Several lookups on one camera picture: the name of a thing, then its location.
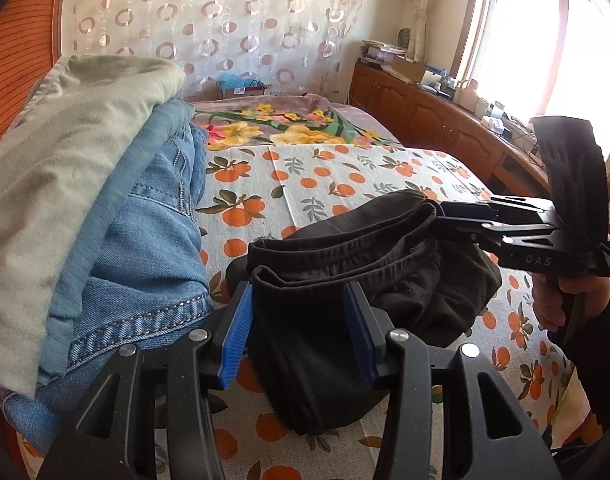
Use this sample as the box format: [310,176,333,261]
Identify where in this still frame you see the window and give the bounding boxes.
[452,0,610,128]

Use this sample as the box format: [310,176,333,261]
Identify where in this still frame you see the pale window curtain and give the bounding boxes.
[404,0,444,63]

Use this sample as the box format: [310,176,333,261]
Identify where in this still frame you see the box with blue cloth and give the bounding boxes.
[217,72,266,101]

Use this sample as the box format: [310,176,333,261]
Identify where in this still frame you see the khaki pants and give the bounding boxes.
[0,55,188,402]

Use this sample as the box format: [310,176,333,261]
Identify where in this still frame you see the sheer circle pattern curtain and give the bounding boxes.
[66,0,366,107]

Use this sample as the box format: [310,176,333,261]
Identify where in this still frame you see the wooden side cabinet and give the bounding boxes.
[350,59,554,202]

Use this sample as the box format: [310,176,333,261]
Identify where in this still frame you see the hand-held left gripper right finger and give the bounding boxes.
[341,281,562,480]

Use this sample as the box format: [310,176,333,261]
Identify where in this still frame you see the white jug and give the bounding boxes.
[455,79,482,112]

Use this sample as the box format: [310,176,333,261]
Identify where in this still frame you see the light blue pants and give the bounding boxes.
[37,99,196,386]

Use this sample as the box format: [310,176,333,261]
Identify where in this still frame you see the person's right hand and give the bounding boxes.
[530,269,610,334]

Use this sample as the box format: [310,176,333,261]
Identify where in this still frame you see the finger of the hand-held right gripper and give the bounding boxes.
[436,197,556,229]
[434,215,559,254]

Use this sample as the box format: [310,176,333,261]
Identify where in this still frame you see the blue denim jeans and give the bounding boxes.
[0,124,222,455]

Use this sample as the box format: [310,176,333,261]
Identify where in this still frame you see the black pants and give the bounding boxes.
[224,190,504,437]

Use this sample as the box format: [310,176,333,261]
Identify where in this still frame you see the wooden slatted wardrobe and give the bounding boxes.
[0,0,74,161]

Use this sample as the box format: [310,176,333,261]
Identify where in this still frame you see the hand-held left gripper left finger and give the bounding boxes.
[35,281,256,480]

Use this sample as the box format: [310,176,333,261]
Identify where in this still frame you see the stack of papers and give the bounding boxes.
[360,39,408,64]

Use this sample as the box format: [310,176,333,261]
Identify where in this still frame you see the black cables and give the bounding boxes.
[505,119,542,155]

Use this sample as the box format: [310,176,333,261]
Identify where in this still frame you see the person's right forearm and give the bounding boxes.
[549,277,610,443]

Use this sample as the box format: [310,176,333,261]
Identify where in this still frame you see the orange fruit print sheet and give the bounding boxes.
[15,144,576,480]

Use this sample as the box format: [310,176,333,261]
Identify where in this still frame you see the floral blanket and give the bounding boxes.
[189,92,406,152]

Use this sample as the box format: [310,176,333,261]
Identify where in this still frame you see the cardboard box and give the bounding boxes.
[391,56,439,87]

